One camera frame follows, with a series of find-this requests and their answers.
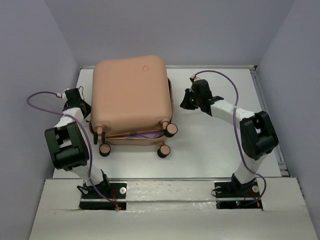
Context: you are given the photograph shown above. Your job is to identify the purple shorts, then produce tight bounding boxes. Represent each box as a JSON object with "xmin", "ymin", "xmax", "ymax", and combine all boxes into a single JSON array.
[{"xmin": 135, "ymin": 131, "xmax": 164, "ymax": 139}]

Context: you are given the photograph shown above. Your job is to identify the pink hard-shell suitcase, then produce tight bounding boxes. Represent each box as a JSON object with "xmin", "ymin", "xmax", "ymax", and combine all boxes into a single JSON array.
[{"xmin": 89, "ymin": 55, "xmax": 178, "ymax": 158}]

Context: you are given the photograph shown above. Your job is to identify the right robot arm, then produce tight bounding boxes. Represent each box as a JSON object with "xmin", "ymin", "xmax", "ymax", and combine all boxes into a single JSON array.
[{"xmin": 180, "ymin": 77, "xmax": 279, "ymax": 196}]

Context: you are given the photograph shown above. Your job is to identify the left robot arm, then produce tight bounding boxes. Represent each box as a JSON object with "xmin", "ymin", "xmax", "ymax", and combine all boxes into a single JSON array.
[{"xmin": 44, "ymin": 88, "xmax": 111, "ymax": 198}]

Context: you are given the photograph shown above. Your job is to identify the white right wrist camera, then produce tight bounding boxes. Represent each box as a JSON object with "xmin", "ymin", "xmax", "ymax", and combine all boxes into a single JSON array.
[{"xmin": 189, "ymin": 75, "xmax": 200, "ymax": 83}]

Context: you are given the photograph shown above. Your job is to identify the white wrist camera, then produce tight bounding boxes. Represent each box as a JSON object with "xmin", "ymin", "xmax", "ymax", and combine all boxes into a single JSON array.
[
  {"xmin": 189, "ymin": 75, "xmax": 200, "ymax": 83},
  {"xmin": 61, "ymin": 88, "xmax": 70, "ymax": 99}
]

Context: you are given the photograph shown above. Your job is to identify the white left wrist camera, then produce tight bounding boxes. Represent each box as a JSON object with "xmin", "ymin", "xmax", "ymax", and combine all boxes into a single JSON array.
[{"xmin": 61, "ymin": 88, "xmax": 70, "ymax": 99}]

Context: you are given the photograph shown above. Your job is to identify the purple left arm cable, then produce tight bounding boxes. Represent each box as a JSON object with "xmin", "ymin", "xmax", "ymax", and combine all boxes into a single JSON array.
[{"xmin": 26, "ymin": 91, "xmax": 121, "ymax": 210}]

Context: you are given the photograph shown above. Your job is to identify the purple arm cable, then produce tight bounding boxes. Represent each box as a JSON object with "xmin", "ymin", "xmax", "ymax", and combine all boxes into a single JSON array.
[
  {"xmin": 26, "ymin": 91, "xmax": 121, "ymax": 210},
  {"xmin": 189, "ymin": 70, "xmax": 267, "ymax": 207}
]

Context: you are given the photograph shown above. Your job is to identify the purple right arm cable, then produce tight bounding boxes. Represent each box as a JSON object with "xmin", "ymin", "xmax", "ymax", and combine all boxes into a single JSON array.
[{"xmin": 189, "ymin": 70, "xmax": 267, "ymax": 207}]

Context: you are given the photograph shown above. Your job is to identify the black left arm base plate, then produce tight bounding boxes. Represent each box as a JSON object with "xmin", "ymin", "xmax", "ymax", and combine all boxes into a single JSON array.
[{"xmin": 77, "ymin": 181, "xmax": 127, "ymax": 211}]

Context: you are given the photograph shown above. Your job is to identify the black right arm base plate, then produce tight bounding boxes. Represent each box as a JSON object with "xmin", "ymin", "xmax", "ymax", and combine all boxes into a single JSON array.
[{"xmin": 211, "ymin": 179, "xmax": 263, "ymax": 210}]

